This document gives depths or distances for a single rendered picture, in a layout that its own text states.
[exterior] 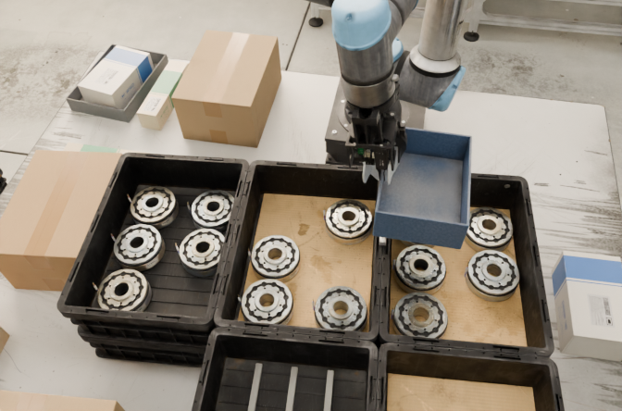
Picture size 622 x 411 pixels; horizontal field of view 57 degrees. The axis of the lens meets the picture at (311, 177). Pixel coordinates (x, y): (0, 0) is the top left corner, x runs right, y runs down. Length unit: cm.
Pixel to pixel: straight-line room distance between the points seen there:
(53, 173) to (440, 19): 96
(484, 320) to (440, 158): 33
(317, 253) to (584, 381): 60
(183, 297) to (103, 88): 77
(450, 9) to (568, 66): 194
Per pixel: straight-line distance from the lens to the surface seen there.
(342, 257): 125
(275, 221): 130
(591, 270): 139
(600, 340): 132
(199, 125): 163
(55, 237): 138
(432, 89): 136
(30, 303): 152
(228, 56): 168
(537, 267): 118
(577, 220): 157
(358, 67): 78
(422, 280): 119
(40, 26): 366
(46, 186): 149
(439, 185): 107
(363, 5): 76
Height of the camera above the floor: 189
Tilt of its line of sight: 51 degrees down
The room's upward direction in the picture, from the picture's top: 3 degrees counter-clockwise
